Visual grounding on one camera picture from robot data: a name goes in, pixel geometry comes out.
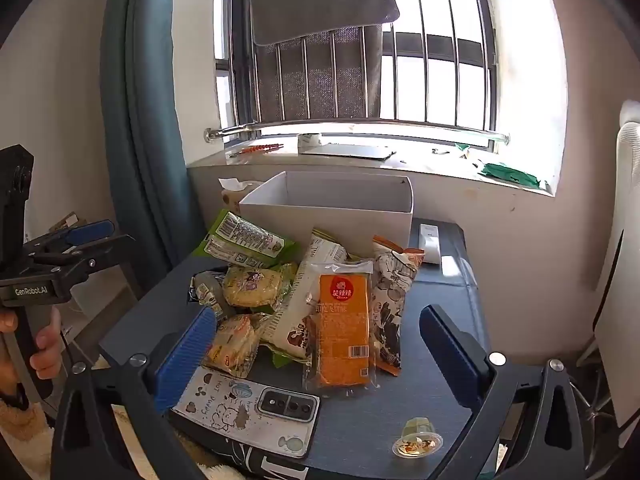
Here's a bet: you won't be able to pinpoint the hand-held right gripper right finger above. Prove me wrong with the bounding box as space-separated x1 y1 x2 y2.
419 304 586 480

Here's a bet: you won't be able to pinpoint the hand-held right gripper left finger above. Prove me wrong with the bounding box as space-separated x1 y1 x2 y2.
50 306 221 480

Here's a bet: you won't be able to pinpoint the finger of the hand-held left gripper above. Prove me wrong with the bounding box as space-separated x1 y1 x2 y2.
50 234 137 286
30 219 117 257

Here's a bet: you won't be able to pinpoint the yellow bread packet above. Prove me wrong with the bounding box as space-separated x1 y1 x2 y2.
200 312 271 378

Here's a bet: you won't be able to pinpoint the small blue-green snack packet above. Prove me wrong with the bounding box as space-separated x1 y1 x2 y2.
189 270 236 321

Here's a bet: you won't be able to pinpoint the comic-print snack packet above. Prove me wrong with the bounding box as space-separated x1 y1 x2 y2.
371 235 426 377

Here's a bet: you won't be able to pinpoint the small jelly cup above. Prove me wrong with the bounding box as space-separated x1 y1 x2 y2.
392 417 444 459

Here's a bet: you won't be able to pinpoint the yellow round cake packet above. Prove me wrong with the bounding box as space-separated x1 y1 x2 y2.
222 265 291 311

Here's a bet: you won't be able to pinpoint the orange cracker packet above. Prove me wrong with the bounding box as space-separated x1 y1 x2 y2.
303 260 381 393

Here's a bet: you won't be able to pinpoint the white long snack packet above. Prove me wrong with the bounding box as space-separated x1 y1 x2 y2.
260 230 348 361

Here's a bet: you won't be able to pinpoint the green seaweed snack packet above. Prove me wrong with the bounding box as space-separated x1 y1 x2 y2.
192 210 298 268

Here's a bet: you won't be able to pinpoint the white cardboard box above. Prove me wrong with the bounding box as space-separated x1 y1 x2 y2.
238 170 415 261

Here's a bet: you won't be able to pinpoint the person's left hand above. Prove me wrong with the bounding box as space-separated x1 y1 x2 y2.
0 305 63 373

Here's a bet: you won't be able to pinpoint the phone with sticker case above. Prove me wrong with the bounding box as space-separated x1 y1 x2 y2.
170 365 321 458

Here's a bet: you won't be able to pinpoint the green snack wrapper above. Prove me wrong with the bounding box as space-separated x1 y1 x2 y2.
270 347 307 368

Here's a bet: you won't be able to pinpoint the white remote control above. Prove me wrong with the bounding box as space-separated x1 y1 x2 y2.
419 223 441 266

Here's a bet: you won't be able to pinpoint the teal curtain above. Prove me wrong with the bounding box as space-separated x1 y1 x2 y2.
102 0 188 281

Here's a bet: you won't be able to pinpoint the tissue pack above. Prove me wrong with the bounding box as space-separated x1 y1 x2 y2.
218 177 266 211

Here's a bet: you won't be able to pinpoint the white chair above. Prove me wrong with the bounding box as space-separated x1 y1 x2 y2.
575 100 640 431

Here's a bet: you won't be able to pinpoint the orange pens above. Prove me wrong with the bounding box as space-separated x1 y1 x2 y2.
227 143 285 157

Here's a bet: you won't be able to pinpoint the green cloth on windowsill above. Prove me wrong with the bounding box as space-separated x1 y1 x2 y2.
477 161 543 188

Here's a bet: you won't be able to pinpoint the flat grey board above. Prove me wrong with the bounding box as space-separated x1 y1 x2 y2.
300 142 398 160

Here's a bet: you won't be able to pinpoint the grey hanging towel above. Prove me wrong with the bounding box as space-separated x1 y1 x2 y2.
245 0 401 122

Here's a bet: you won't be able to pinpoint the steel window guard rail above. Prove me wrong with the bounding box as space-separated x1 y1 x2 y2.
197 0 511 146

